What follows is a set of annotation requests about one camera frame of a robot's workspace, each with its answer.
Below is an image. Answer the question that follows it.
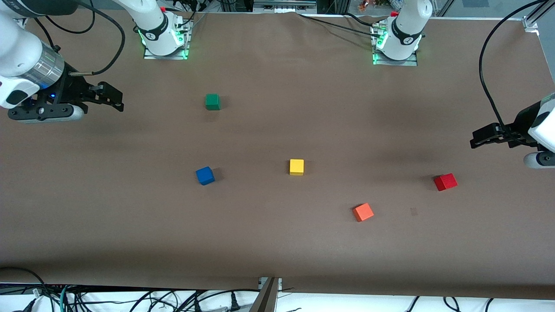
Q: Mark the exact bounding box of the red wooden block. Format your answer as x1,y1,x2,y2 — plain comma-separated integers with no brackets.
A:
434,173,458,192

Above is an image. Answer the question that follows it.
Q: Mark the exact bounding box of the blue wooden block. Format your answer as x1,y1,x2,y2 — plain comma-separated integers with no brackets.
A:
196,166,215,186

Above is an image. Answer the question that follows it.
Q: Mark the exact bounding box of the brown table cover sheet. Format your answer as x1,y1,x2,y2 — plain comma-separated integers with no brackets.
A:
0,9,555,299

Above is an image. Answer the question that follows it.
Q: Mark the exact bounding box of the orange wooden block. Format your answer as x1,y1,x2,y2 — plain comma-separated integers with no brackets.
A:
352,203,375,223

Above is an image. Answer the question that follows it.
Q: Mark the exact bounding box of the dark metal profile beam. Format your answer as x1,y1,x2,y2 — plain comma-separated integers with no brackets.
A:
249,278,280,312

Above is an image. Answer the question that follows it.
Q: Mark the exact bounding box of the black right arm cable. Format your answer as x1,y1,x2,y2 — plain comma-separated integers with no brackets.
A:
26,0,126,76

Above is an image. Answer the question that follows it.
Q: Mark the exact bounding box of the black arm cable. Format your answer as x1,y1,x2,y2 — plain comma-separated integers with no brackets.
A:
479,0,548,130
26,0,126,76

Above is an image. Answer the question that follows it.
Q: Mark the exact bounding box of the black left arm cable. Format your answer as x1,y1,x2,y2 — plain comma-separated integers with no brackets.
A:
479,0,548,130

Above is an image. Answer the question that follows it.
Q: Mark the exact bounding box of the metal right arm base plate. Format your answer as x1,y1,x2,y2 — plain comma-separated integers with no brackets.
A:
143,19,191,60

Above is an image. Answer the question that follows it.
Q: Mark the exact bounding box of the aluminium corner post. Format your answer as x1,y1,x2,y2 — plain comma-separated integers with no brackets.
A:
522,0,551,31

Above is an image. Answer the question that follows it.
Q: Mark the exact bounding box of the black looped floor cable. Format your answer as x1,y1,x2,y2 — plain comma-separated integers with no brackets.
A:
0,266,48,312

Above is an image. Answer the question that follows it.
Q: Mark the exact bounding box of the black base power cable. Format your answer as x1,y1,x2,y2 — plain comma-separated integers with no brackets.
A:
297,12,384,37

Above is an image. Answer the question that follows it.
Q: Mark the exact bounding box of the silver metal bracket plate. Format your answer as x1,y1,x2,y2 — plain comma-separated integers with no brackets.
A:
259,277,283,292

